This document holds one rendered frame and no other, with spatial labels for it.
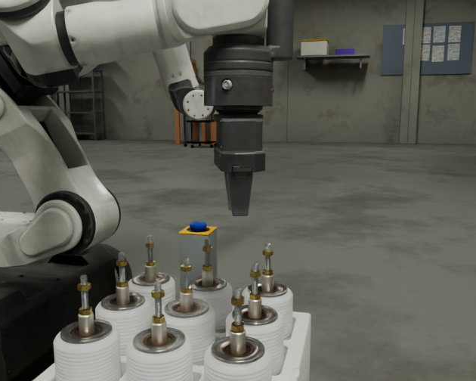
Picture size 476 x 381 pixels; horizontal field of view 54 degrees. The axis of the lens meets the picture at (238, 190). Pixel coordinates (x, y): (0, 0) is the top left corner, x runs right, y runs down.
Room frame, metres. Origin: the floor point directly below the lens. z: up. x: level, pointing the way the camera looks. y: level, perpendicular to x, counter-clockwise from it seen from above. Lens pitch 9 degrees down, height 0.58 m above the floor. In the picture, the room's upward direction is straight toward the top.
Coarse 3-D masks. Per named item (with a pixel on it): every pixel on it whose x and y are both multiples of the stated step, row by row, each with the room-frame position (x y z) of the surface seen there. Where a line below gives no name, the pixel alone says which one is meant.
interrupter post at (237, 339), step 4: (232, 332) 0.61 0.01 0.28; (236, 332) 0.61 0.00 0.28; (240, 332) 0.61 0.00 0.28; (244, 332) 0.61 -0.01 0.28; (232, 336) 0.61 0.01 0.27; (236, 336) 0.60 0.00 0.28; (240, 336) 0.60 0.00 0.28; (244, 336) 0.61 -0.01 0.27; (232, 340) 0.61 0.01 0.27; (236, 340) 0.60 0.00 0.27; (240, 340) 0.60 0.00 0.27; (244, 340) 0.61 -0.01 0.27; (232, 344) 0.61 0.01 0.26; (236, 344) 0.60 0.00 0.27; (240, 344) 0.60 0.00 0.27; (244, 344) 0.61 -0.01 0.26; (232, 348) 0.61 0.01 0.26; (236, 348) 0.60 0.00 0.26; (240, 348) 0.60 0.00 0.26; (244, 348) 0.61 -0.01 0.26; (232, 352) 0.61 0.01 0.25; (236, 352) 0.60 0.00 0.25; (240, 352) 0.60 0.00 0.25
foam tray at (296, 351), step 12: (300, 312) 0.90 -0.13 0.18; (300, 324) 0.85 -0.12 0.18; (216, 336) 0.80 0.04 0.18; (300, 336) 0.80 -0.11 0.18; (288, 348) 0.75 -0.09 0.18; (300, 348) 0.75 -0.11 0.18; (288, 360) 0.71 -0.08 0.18; (300, 360) 0.72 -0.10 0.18; (48, 372) 0.68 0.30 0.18; (288, 372) 0.68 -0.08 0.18; (300, 372) 0.70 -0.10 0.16
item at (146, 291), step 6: (168, 282) 0.88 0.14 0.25; (174, 282) 0.90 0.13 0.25; (132, 288) 0.86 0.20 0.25; (138, 288) 0.86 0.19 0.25; (144, 288) 0.86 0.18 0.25; (150, 288) 0.86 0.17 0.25; (162, 288) 0.86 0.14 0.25; (168, 288) 0.87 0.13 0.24; (174, 288) 0.89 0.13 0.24; (144, 294) 0.85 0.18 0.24; (150, 294) 0.85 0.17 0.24; (168, 294) 0.87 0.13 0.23; (174, 294) 0.89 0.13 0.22; (150, 300) 0.85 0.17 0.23; (162, 300) 0.86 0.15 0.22; (168, 300) 0.87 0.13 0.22; (162, 306) 0.86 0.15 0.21
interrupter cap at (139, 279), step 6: (138, 276) 0.91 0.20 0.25; (144, 276) 0.91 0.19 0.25; (156, 276) 0.91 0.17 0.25; (162, 276) 0.91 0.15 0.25; (168, 276) 0.91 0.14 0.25; (132, 282) 0.88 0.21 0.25; (138, 282) 0.88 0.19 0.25; (144, 282) 0.87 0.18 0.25; (150, 282) 0.87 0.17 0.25; (162, 282) 0.87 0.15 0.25
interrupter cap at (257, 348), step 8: (248, 336) 0.65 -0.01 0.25; (216, 344) 0.63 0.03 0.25; (224, 344) 0.63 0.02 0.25; (248, 344) 0.63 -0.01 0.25; (256, 344) 0.63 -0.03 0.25; (216, 352) 0.60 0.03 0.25; (224, 352) 0.60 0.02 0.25; (248, 352) 0.61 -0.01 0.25; (256, 352) 0.60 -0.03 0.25; (224, 360) 0.58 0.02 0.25; (232, 360) 0.58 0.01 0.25; (240, 360) 0.58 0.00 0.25; (248, 360) 0.58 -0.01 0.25; (256, 360) 0.59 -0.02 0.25
